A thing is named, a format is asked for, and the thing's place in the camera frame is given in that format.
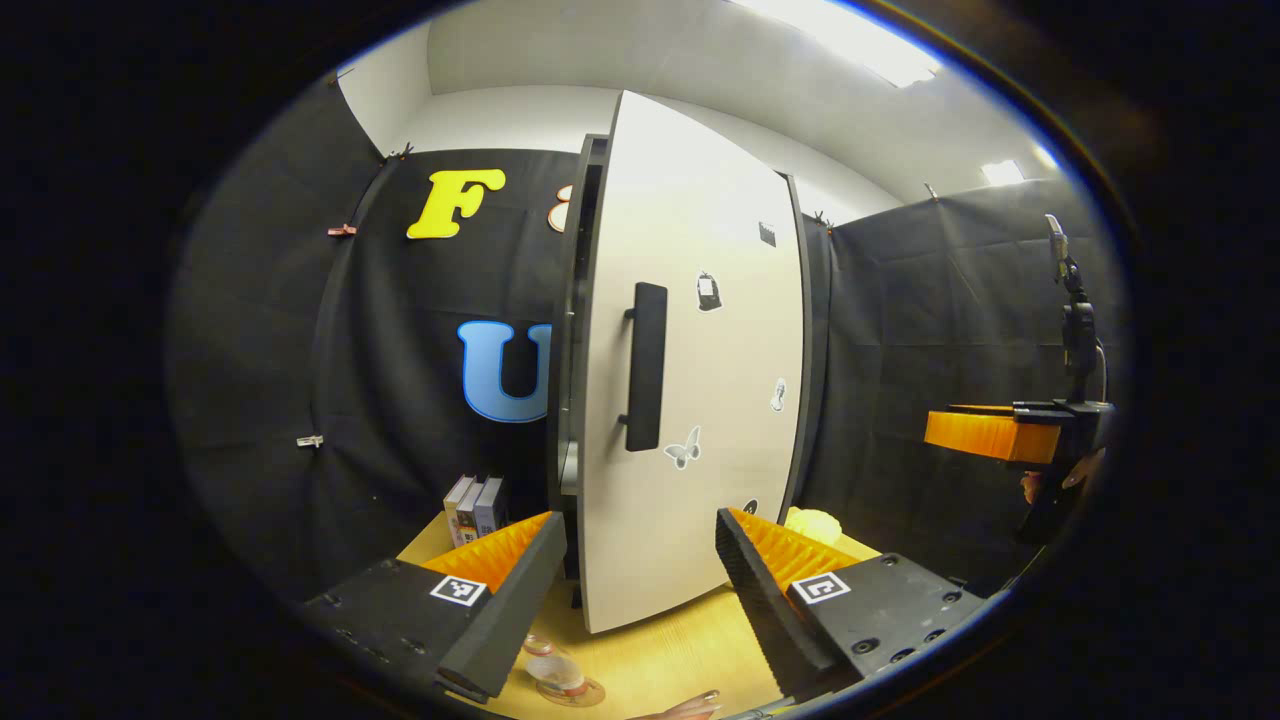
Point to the small ceiling light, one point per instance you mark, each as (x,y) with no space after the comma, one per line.
(1002,172)

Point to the orange spine book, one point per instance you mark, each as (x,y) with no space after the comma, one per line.
(456,505)

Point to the long ceiling light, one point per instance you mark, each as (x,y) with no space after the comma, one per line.
(860,40)

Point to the round wooden coaster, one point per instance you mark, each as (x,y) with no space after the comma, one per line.
(593,693)

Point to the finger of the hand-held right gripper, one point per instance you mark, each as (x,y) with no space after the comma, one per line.
(985,437)

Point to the grey cabinet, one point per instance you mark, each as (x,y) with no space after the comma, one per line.
(565,400)

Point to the yellow lumpy object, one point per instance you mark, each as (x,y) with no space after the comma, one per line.
(815,525)

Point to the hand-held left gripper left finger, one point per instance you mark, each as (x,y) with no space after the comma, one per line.
(515,610)

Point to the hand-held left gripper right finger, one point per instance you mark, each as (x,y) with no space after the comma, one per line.
(755,600)

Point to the black backdrop cloth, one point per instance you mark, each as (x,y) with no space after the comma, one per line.
(900,330)

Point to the beige cabinet door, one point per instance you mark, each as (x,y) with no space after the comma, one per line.
(720,520)

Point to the blue grey book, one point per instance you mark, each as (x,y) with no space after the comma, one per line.
(493,508)

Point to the pink clip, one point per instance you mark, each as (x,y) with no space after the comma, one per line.
(341,231)

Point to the clear plastic bottle red label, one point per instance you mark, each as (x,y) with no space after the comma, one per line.
(555,668)

